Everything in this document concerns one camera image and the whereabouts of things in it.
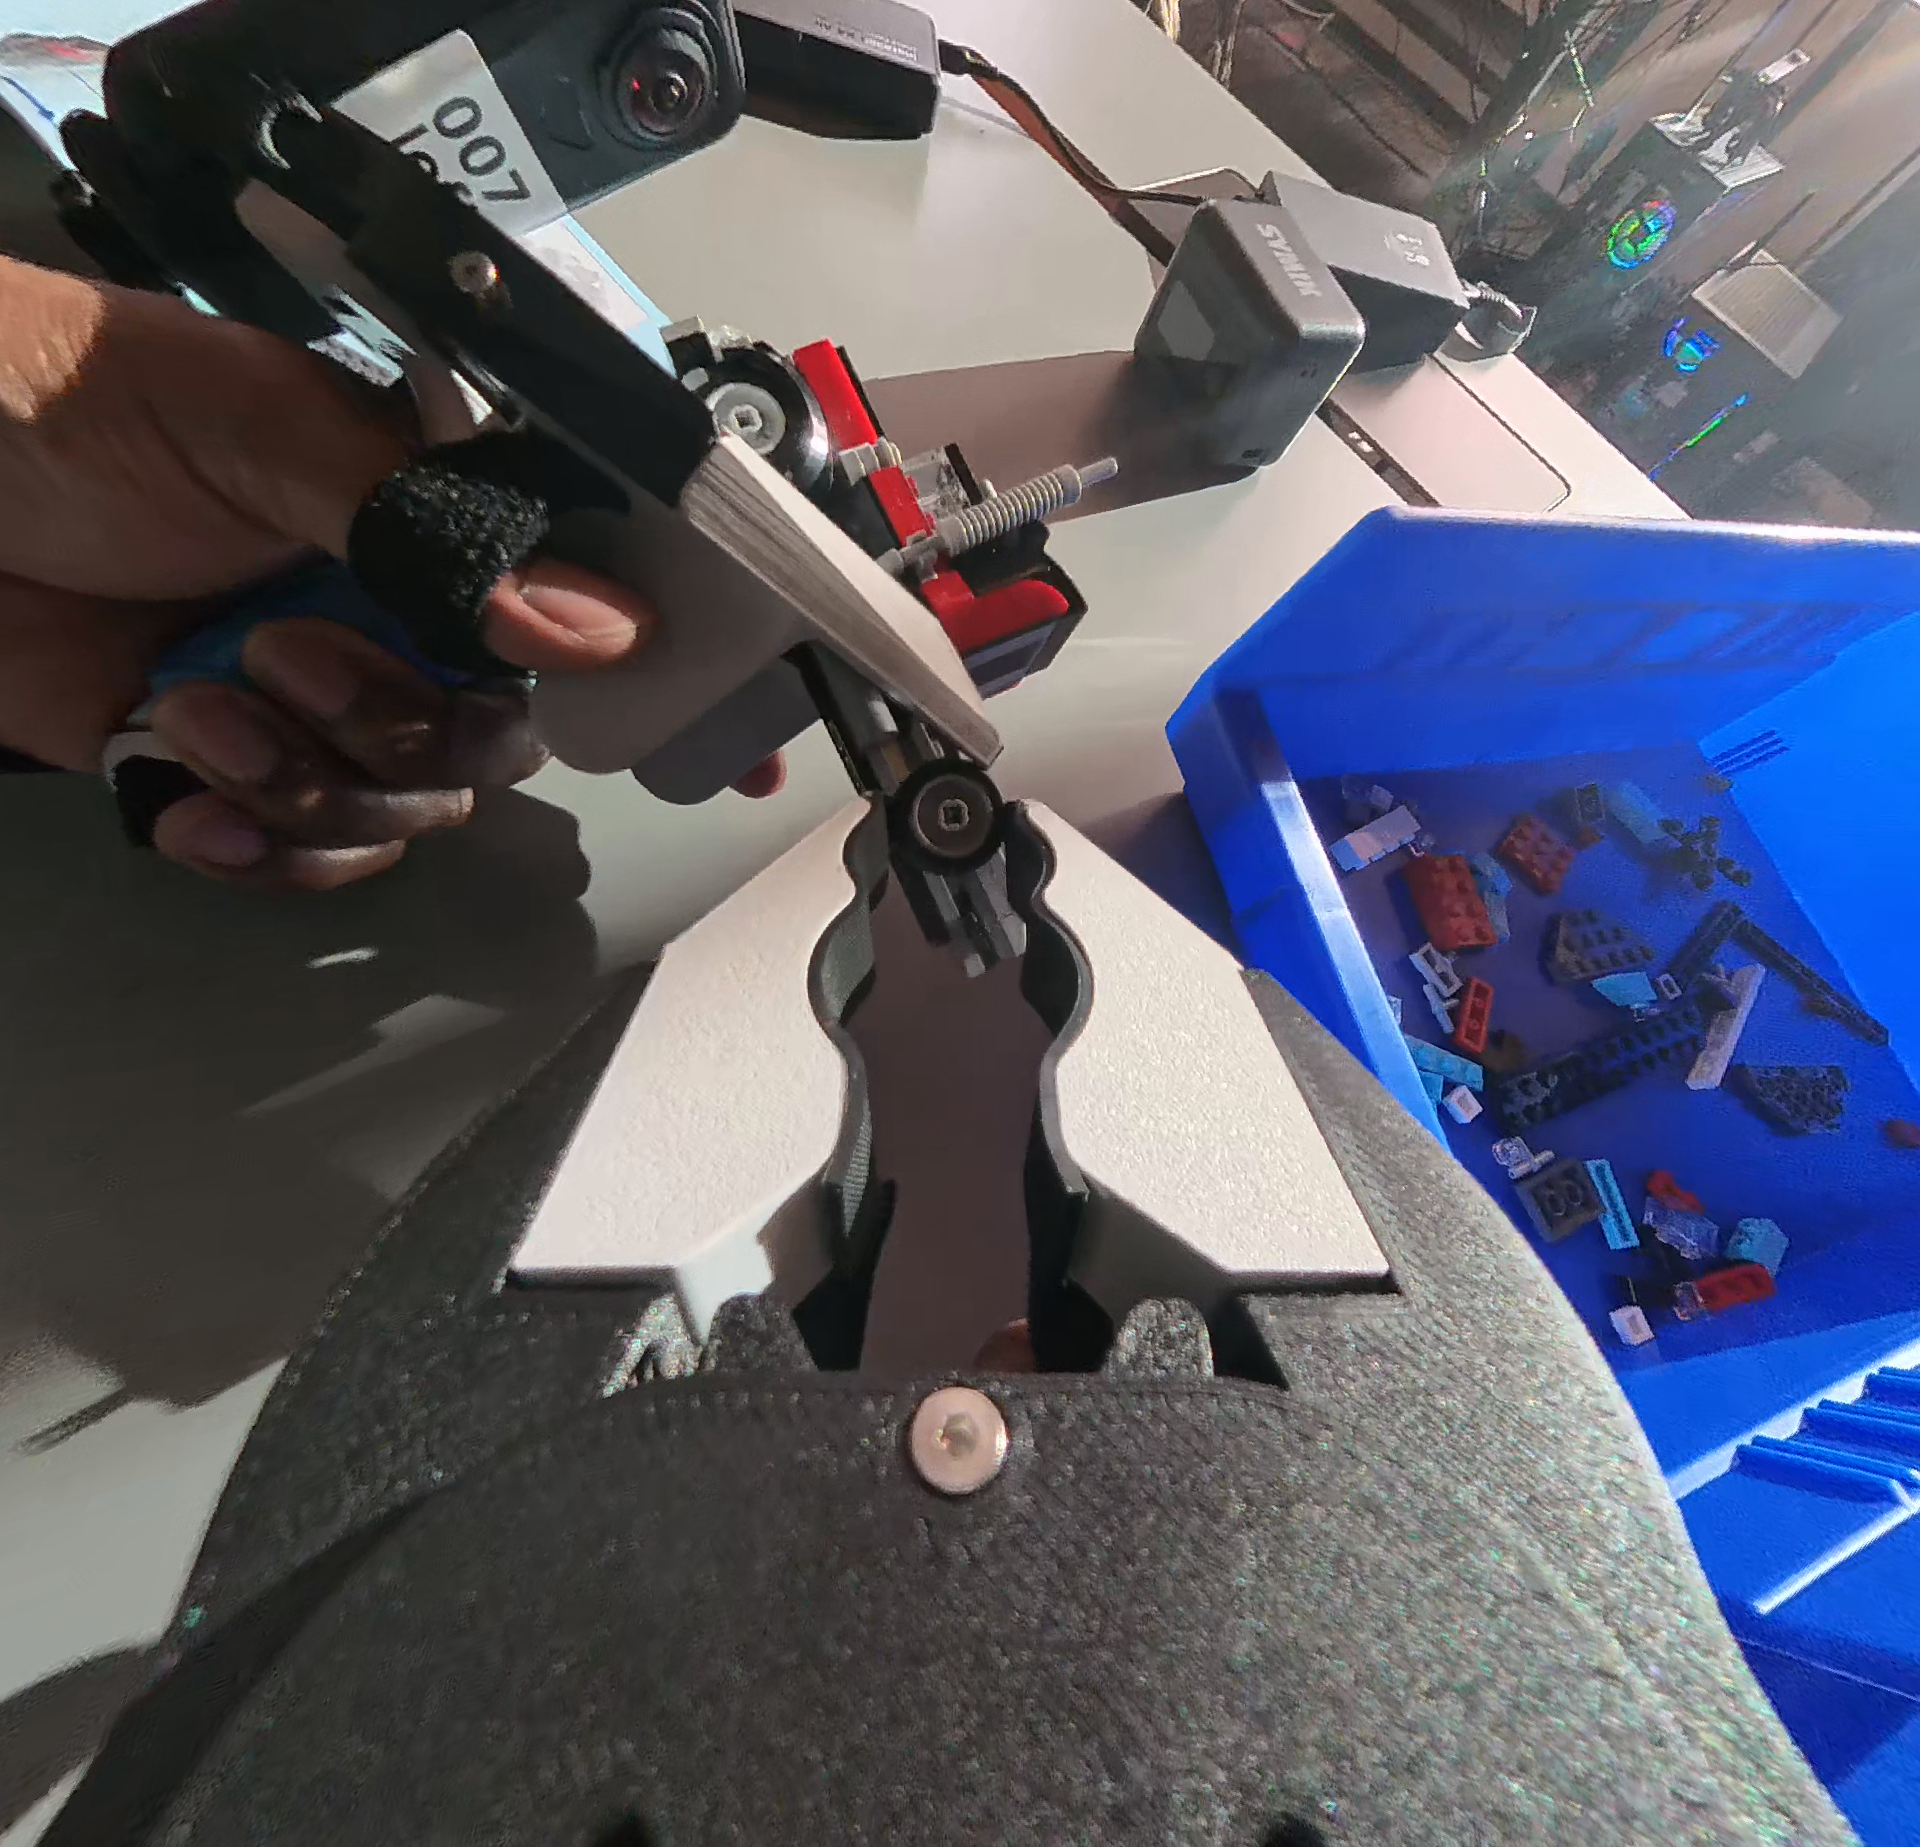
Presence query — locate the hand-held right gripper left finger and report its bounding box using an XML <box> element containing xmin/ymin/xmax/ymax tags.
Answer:
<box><xmin>507</xmin><ymin>796</ymin><xmax>901</xmax><ymax>1345</ymax></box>

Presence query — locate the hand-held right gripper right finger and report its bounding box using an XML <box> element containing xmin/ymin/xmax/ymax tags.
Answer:
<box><xmin>996</xmin><ymin>803</ymin><xmax>1388</xmax><ymax>1345</ymax></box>

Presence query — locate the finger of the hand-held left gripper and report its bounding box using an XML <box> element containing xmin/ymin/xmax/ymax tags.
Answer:
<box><xmin>680</xmin><ymin>436</ymin><xmax>1008</xmax><ymax>771</ymax></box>

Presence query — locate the toy brick truck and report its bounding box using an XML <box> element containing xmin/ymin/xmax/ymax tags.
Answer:
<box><xmin>660</xmin><ymin>318</ymin><xmax>1125</xmax><ymax>980</ymax></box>

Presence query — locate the black toy wheel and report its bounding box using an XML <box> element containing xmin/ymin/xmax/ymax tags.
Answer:
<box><xmin>885</xmin><ymin>756</ymin><xmax>1010</xmax><ymax>877</ymax></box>

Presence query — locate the blue plastic bin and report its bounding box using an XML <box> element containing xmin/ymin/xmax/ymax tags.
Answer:
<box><xmin>1167</xmin><ymin>503</ymin><xmax>1920</xmax><ymax>1430</ymax></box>
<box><xmin>1649</xmin><ymin>1337</ymin><xmax>1920</xmax><ymax>1847</ymax></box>

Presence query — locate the person's left hand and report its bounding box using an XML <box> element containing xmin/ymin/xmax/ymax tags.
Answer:
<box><xmin>0</xmin><ymin>256</ymin><xmax>663</xmax><ymax>892</ymax></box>

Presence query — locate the black power bank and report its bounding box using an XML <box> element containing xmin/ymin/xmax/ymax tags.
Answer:
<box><xmin>717</xmin><ymin>0</ymin><xmax>944</xmax><ymax>139</ymax></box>

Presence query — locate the pile of loose toy bricks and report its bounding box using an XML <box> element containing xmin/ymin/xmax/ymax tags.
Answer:
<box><xmin>1327</xmin><ymin>774</ymin><xmax>1920</xmax><ymax>1345</ymax></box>

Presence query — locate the black power adapter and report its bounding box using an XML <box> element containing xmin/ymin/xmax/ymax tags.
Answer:
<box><xmin>1266</xmin><ymin>170</ymin><xmax>1469</xmax><ymax>375</ymax></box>

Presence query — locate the grey laptop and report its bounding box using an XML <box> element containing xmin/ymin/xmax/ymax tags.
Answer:
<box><xmin>1319</xmin><ymin>339</ymin><xmax>1578</xmax><ymax>517</ymax></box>

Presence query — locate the computer tower with coloured lights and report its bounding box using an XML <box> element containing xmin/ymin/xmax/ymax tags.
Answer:
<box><xmin>1596</xmin><ymin>123</ymin><xmax>1756</xmax><ymax>322</ymax></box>

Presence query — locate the black cube camera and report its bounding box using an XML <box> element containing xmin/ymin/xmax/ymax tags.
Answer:
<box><xmin>1132</xmin><ymin>197</ymin><xmax>1368</xmax><ymax>469</ymax></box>

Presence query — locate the brown cable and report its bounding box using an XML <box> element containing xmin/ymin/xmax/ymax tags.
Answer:
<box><xmin>931</xmin><ymin>45</ymin><xmax>1188</xmax><ymax>259</ymax></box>

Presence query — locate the black power cord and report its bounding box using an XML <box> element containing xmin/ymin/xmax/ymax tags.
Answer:
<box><xmin>1446</xmin><ymin>279</ymin><xmax>1539</xmax><ymax>367</ymax></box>

